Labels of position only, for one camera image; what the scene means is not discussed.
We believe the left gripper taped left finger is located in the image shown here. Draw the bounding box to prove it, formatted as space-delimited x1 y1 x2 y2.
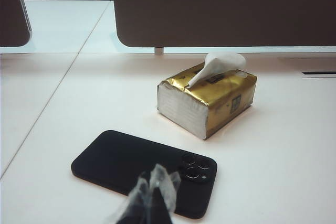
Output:
104 170 158 224

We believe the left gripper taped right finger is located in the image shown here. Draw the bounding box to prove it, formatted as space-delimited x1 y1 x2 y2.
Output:
149 163 182 224

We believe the black smartphone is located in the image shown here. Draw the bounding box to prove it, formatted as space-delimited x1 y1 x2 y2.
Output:
70 129 218 221

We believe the gold tissue pack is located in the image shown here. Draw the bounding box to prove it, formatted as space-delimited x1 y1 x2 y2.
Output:
156 52 258 140

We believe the large brown desk partition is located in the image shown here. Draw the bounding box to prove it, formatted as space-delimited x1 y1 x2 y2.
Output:
111 0 336 49

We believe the small brown desk partition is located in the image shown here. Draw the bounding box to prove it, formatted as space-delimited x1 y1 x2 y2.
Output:
0 0 33 48

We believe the desk cable slot cover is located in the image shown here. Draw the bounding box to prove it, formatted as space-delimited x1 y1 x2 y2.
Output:
301 70 336 79

